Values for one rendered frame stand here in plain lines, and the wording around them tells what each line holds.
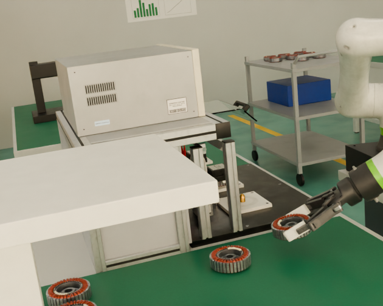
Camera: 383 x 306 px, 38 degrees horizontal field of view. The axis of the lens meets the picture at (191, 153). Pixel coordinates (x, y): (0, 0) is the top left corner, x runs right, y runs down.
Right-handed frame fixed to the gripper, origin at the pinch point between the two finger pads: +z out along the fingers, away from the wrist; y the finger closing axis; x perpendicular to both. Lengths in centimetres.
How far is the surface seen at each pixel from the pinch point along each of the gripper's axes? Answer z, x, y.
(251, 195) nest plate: 15.2, 3.6, 37.6
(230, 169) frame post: 7.6, 21.1, 9.3
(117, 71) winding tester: 17, 63, 7
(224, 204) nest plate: 22.7, 8.1, 30.2
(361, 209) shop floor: 11, -91, 218
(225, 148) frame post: 5.1, 27.0, 9.4
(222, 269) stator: 19.0, 4.1, -14.0
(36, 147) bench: 132, 68, 143
